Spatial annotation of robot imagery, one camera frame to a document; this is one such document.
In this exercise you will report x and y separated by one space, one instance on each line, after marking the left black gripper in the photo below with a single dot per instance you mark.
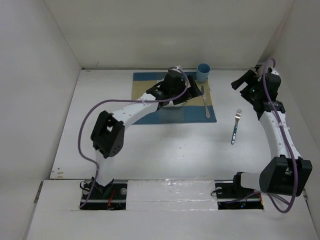
196 93

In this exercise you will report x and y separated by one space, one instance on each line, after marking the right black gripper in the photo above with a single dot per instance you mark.
254 79

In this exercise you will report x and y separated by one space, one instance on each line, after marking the blue cup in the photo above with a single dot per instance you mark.
202 72

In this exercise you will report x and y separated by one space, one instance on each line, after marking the silver knife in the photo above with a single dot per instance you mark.
207 112

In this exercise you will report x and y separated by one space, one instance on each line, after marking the silver fork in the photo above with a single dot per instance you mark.
235 128

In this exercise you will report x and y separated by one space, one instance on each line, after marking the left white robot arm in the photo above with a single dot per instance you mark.
109 131

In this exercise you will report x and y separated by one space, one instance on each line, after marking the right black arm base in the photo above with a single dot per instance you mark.
232 196

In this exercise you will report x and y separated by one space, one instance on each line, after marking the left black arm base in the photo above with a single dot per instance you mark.
111 197

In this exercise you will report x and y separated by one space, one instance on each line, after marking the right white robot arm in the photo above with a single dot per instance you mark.
287 172

